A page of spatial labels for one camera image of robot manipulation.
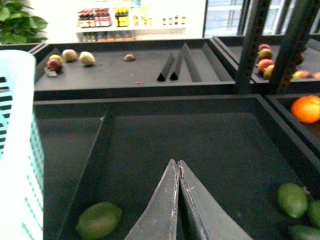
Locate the black rear display tray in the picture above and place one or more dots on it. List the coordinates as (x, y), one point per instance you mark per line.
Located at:
(136, 69)

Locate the black tray divider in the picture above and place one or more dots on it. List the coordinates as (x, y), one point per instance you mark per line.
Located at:
(87, 185)

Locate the light blue plastic basket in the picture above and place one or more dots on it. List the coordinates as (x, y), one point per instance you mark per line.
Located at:
(21, 155)

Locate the green potted plant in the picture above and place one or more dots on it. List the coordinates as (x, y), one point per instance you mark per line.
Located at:
(18, 24)

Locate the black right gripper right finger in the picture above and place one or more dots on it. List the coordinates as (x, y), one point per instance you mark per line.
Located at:
(204, 218)

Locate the orange in right tray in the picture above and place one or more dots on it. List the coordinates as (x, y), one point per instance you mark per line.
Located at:
(306, 109)

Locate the black display tray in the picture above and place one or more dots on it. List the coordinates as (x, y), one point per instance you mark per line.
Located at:
(136, 69)
(238, 146)

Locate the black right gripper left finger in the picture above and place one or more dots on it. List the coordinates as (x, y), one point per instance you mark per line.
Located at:
(159, 219)

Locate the black shelf post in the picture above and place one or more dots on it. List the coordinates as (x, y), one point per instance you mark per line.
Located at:
(291, 44)

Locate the green avocado right group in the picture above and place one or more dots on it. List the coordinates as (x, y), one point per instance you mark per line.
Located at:
(292, 199)

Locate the white shelf with bottles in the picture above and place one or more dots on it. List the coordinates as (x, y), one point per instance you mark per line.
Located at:
(125, 24)

